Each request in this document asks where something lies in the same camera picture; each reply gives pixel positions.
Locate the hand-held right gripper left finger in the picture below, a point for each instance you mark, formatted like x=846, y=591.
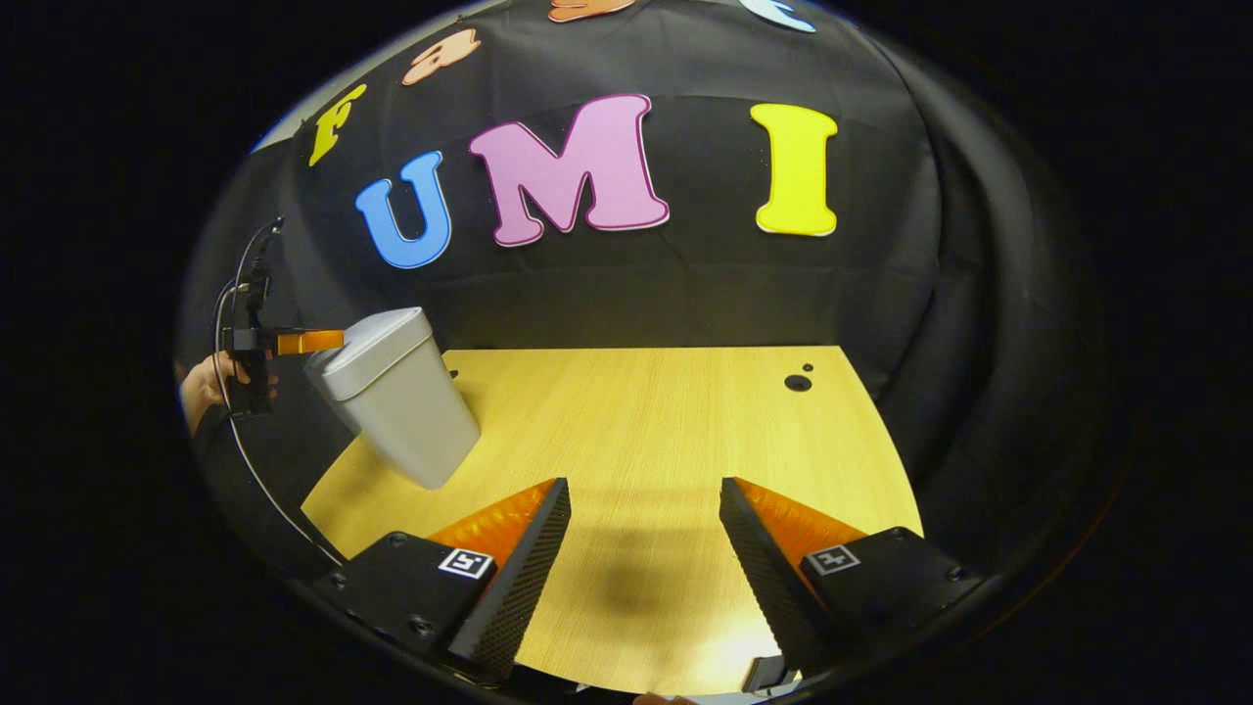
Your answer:
x=519, y=587

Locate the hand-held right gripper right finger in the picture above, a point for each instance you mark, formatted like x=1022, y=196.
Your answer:
x=764, y=578

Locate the black backdrop cloth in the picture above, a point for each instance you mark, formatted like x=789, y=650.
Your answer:
x=734, y=294

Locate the wooden desktop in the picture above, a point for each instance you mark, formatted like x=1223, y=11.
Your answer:
x=636, y=421

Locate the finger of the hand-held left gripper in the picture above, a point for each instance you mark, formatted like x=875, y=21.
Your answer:
x=308, y=342

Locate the white desktop garbage bin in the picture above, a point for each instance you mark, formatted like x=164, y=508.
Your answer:
x=401, y=411

